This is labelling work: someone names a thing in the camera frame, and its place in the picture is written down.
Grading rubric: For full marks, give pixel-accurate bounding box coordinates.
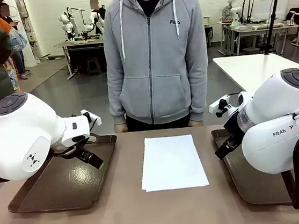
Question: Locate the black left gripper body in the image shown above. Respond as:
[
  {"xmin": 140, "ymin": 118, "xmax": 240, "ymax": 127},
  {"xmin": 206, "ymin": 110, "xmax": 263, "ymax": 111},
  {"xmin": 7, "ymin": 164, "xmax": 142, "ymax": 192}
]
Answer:
[{"xmin": 70, "ymin": 134, "xmax": 93, "ymax": 154}]

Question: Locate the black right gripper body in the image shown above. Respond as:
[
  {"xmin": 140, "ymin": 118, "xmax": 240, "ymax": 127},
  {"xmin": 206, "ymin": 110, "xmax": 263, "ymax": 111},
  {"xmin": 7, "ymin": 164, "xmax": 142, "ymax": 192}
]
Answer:
[{"xmin": 221, "ymin": 108, "xmax": 247, "ymax": 143}]

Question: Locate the white A4 paper stack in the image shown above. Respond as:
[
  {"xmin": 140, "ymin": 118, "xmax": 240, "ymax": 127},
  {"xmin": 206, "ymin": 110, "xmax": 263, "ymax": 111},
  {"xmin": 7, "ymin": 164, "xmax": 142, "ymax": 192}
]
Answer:
[{"xmin": 135, "ymin": 131, "xmax": 210, "ymax": 194}]

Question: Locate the person's left forearm grey sleeve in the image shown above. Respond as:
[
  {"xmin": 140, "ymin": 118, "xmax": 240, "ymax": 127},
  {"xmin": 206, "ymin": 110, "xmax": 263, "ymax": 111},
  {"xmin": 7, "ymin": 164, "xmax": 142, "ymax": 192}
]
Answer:
[{"xmin": 184, "ymin": 64, "xmax": 216, "ymax": 123}]

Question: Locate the person's right forearm grey sleeve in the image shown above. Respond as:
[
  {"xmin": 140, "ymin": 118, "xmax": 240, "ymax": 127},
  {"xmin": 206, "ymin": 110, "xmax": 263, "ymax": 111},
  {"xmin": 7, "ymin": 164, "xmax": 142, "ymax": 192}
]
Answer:
[{"xmin": 106, "ymin": 74, "xmax": 129, "ymax": 128}]

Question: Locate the person's left hand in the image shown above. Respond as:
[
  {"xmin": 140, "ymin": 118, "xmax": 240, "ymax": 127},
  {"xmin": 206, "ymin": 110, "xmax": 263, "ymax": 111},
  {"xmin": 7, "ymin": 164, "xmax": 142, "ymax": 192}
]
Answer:
[{"xmin": 188, "ymin": 118, "xmax": 204, "ymax": 128}]

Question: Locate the person's right hand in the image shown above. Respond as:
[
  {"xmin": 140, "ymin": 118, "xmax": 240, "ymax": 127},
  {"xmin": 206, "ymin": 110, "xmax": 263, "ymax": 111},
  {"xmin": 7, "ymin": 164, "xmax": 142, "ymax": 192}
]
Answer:
[{"xmin": 114, "ymin": 123, "xmax": 128, "ymax": 134}]

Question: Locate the brown plastic tray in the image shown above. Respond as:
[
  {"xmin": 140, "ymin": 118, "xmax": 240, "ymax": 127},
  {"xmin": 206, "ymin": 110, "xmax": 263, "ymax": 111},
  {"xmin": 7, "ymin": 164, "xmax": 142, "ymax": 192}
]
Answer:
[
  {"xmin": 210, "ymin": 120, "xmax": 299, "ymax": 213},
  {"xmin": 1, "ymin": 131, "xmax": 125, "ymax": 218}
]

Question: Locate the white table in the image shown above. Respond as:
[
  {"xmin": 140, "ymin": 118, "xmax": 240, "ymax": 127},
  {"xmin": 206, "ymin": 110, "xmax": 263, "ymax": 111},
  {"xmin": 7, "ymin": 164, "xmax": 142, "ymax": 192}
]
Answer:
[{"xmin": 212, "ymin": 48, "xmax": 299, "ymax": 97}]

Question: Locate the black stool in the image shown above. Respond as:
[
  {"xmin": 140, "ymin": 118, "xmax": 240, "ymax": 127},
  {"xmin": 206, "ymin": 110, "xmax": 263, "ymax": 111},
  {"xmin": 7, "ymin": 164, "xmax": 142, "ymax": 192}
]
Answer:
[{"xmin": 86, "ymin": 56, "xmax": 103, "ymax": 76}]

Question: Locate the background grey desk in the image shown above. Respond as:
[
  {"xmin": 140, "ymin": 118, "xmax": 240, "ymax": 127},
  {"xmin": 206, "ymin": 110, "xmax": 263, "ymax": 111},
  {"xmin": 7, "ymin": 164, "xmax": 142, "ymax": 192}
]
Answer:
[{"xmin": 216, "ymin": 12, "xmax": 299, "ymax": 59}]

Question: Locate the background workbench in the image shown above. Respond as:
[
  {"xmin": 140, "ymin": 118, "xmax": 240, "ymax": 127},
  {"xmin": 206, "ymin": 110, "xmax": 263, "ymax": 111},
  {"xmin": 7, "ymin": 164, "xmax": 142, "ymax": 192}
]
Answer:
[{"xmin": 54, "ymin": 37, "xmax": 108, "ymax": 81}]

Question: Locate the person in grey hoodie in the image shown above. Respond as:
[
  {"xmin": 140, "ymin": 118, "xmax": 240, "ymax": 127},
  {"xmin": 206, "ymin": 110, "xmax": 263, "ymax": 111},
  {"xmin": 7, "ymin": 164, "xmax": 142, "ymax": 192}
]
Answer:
[{"xmin": 97, "ymin": 0, "xmax": 216, "ymax": 136}]

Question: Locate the seated person in plaid shirt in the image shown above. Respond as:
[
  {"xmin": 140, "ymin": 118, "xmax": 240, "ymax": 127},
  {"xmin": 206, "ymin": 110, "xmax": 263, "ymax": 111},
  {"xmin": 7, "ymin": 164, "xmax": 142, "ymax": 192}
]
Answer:
[{"xmin": 220, "ymin": 4, "xmax": 234, "ymax": 24}]

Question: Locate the bystander in blue patterned jacket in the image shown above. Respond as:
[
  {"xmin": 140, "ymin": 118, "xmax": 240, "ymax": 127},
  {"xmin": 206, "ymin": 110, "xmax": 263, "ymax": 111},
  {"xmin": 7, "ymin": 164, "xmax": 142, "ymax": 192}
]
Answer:
[{"xmin": 0, "ymin": 0, "xmax": 33, "ymax": 82}]

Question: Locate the black articulated lamp stand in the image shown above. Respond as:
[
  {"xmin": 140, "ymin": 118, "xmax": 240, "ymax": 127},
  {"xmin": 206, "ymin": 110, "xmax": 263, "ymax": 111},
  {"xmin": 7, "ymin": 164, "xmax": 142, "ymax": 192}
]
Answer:
[{"xmin": 241, "ymin": 0, "xmax": 261, "ymax": 25}]

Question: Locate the black office chair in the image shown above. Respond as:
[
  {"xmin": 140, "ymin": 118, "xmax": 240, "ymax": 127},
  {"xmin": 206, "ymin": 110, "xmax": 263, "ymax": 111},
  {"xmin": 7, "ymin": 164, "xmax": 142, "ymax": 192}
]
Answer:
[{"xmin": 286, "ymin": 7, "xmax": 299, "ymax": 21}]

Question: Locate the background person in black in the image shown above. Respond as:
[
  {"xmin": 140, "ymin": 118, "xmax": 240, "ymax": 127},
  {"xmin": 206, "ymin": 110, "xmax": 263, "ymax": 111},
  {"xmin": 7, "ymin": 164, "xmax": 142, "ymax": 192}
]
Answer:
[{"xmin": 89, "ymin": 0, "xmax": 110, "ymax": 35}]

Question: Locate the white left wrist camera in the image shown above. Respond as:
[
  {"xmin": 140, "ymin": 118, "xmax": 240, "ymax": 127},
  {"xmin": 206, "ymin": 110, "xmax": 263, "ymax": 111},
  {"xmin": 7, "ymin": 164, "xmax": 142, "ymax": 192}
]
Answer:
[{"xmin": 80, "ymin": 107, "xmax": 102, "ymax": 128}]

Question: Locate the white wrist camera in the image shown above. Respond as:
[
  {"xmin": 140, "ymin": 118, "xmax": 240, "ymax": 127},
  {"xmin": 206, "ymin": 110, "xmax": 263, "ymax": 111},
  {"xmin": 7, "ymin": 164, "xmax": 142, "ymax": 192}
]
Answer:
[
  {"xmin": 207, "ymin": 94, "xmax": 233, "ymax": 119},
  {"xmin": 80, "ymin": 107, "xmax": 102, "ymax": 128}
]

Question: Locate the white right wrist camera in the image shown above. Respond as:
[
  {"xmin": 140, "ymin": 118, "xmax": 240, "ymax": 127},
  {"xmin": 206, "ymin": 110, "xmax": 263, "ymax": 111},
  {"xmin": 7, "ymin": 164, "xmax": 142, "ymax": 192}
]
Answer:
[{"xmin": 207, "ymin": 94, "xmax": 233, "ymax": 119}]

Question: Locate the black camera tripod pole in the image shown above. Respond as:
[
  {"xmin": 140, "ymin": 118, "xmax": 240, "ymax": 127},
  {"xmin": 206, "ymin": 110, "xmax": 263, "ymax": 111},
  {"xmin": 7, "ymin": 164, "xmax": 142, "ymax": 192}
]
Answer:
[{"xmin": 257, "ymin": 0, "xmax": 294, "ymax": 56}]

